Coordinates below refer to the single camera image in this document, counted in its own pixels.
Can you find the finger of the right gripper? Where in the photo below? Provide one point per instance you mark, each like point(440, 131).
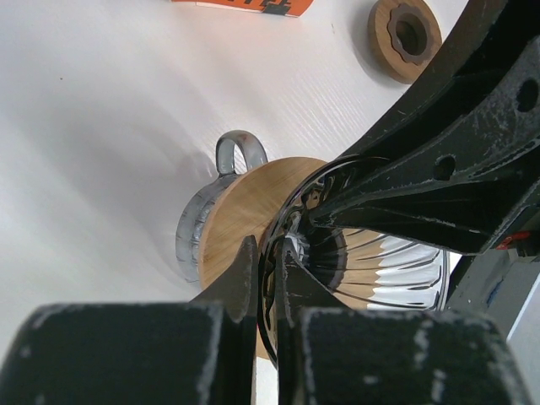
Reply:
point(462, 203)
point(483, 45)

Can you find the clear glass dripper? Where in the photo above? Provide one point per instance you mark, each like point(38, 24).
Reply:
point(363, 269)

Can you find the orange coffee filter box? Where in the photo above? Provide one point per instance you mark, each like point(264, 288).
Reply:
point(287, 8)

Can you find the glass server pitcher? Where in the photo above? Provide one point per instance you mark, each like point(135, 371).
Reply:
point(189, 232)

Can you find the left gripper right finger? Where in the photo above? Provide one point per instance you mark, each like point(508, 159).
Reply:
point(329, 354)

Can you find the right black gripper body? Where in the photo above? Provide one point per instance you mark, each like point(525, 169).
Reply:
point(497, 282)

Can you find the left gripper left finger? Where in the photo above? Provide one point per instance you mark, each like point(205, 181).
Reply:
point(197, 352)

